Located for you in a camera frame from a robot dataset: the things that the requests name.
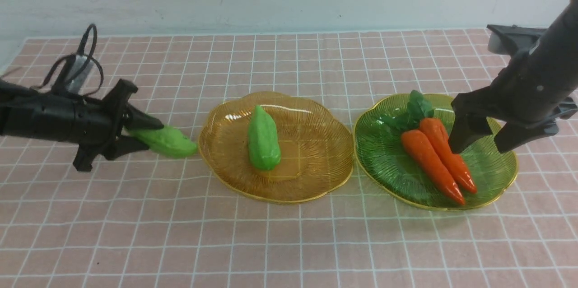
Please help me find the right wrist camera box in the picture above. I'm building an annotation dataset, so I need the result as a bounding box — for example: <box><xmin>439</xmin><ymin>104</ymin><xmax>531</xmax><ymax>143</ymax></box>
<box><xmin>487</xmin><ymin>24</ymin><xmax>546</xmax><ymax>57</ymax></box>

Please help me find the green ribbed glass plate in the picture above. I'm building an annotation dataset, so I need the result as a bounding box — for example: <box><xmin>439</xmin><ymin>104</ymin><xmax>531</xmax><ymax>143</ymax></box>
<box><xmin>353</xmin><ymin>90</ymin><xmax>519</xmax><ymax>211</ymax></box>

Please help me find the green toy cucumber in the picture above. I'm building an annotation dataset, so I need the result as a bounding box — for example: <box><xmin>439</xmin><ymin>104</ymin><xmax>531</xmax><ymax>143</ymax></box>
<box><xmin>248</xmin><ymin>105</ymin><xmax>281</xmax><ymax>171</ymax></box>
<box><xmin>128</xmin><ymin>125</ymin><xmax>198</xmax><ymax>159</ymax></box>

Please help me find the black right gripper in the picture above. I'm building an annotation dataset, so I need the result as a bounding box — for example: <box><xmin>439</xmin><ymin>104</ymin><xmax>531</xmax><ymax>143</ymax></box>
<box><xmin>448</xmin><ymin>50</ymin><xmax>577</xmax><ymax>154</ymax></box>

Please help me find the amber ribbed glass plate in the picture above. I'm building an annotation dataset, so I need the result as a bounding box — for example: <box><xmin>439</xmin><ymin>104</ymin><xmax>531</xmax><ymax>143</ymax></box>
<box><xmin>198</xmin><ymin>91</ymin><xmax>354</xmax><ymax>204</ymax></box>

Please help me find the orange toy carrot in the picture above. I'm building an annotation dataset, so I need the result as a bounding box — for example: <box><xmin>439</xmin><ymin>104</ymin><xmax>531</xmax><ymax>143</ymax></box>
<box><xmin>381</xmin><ymin>113</ymin><xmax>477</xmax><ymax>205</ymax></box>
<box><xmin>401</xmin><ymin>90</ymin><xmax>477</xmax><ymax>205</ymax></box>

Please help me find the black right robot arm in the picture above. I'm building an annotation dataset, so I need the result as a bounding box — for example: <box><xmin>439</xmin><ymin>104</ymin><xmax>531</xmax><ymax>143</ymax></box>
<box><xmin>448</xmin><ymin>0</ymin><xmax>578</xmax><ymax>153</ymax></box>

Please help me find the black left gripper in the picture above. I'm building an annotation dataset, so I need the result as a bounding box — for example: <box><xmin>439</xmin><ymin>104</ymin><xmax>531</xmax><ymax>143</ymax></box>
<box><xmin>45</xmin><ymin>79</ymin><xmax>164</xmax><ymax>172</ymax></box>

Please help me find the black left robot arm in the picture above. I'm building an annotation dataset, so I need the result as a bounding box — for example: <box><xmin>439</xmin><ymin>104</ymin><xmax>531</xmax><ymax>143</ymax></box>
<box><xmin>1</xmin><ymin>79</ymin><xmax>164</xmax><ymax>172</ymax></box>

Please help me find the black camera cable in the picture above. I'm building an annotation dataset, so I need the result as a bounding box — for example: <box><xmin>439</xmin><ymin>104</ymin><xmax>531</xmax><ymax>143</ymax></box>
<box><xmin>32</xmin><ymin>23</ymin><xmax>105</xmax><ymax>97</ymax></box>

